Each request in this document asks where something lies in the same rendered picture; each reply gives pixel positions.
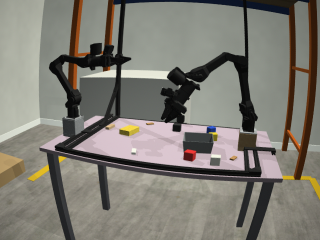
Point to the yellow block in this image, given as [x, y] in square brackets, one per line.
[215, 135]

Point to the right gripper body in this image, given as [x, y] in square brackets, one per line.
[104, 62]

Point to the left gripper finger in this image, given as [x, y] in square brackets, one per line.
[166, 111]
[172, 114]

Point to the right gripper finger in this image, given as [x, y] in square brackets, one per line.
[126, 59]
[114, 60]

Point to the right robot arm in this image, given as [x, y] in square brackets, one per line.
[90, 60]

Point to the yellow sponge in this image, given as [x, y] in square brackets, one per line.
[129, 130]

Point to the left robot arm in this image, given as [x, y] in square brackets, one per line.
[199, 74]

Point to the blue block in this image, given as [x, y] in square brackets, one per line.
[211, 129]

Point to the small white rectangular block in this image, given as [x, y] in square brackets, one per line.
[133, 152]

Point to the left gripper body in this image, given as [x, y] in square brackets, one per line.
[182, 97]

